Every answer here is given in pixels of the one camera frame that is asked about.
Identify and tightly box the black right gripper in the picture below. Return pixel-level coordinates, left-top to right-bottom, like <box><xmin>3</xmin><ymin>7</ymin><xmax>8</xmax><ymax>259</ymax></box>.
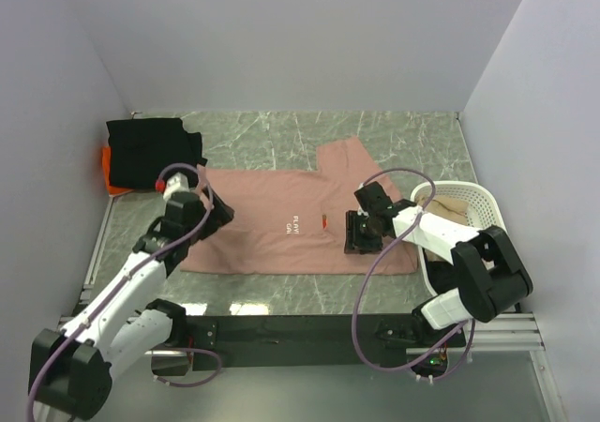
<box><xmin>344</xmin><ymin>210</ymin><xmax>383</xmax><ymax>255</ymax></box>

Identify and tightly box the pink printed t-shirt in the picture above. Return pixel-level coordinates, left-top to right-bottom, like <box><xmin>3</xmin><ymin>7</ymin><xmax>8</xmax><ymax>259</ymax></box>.
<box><xmin>180</xmin><ymin>135</ymin><xmax>419</xmax><ymax>277</ymax></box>

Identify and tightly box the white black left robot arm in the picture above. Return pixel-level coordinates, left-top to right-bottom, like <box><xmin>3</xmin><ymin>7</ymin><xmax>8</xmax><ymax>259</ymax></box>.
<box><xmin>26</xmin><ymin>184</ymin><xmax>234</xmax><ymax>421</ymax></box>

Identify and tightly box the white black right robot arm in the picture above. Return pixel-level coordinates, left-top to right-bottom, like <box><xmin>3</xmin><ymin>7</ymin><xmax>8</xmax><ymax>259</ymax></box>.
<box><xmin>344</xmin><ymin>182</ymin><xmax>533</xmax><ymax>346</ymax></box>

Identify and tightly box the beige garment in basket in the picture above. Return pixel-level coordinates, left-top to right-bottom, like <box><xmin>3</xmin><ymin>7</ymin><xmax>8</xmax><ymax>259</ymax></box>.
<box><xmin>426</xmin><ymin>195</ymin><xmax>469</xmax><ymax>226</ymax></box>

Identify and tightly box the black garment in basket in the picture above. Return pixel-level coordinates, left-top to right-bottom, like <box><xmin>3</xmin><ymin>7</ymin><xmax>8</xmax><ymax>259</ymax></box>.
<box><xmin>427</xmin><ymin>261</ymin><xmax>457</xmax><ymax>294</ymax></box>

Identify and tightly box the folded black t-shirt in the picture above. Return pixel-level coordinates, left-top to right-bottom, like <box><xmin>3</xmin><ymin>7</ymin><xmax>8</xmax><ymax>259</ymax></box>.
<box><xmin>106</xmin><ymin>117</ymin><xmax>207</xmax><ymax>190</ymax></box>

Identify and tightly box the folded orange t-shirt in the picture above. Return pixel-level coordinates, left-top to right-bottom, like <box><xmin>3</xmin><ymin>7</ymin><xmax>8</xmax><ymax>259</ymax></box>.
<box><xmin>101</xmin><ymin>146</ymin><xmax>132</xmax><ymax>197</ymax></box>

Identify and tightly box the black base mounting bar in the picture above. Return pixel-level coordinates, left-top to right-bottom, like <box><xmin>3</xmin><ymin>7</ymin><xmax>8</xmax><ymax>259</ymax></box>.
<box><xmin>157</xmin><ymin>314</ymin><xmax>451</xmax><ymax>368</ymax></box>

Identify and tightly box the white plastic laundry basket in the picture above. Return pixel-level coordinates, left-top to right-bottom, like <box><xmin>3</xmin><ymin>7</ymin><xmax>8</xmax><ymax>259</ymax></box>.
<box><xmin>417</xmin><ymin>180</ymin><xmax>505</xmax><ymax>295</ymax></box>

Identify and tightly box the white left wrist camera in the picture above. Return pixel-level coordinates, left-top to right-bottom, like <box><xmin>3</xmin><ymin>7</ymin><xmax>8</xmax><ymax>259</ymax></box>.
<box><xmin>155</xmin><ymin>173</ymin><xmax>190</xmax><ymax>203</ymax></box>

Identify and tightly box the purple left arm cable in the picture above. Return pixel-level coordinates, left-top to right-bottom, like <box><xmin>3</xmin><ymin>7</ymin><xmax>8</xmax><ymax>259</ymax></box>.
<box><xmin>25</xmin><ymin>162</ymin><xmax>224</xmax><ymax>422</ymax></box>

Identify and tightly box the aluminium frame rail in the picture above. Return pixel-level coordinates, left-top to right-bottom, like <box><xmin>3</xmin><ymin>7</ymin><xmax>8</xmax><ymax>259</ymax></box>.
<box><xmin>27</xmin><ymin>196</ymin><xmax>568</xmax><ymax>422</ymax></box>

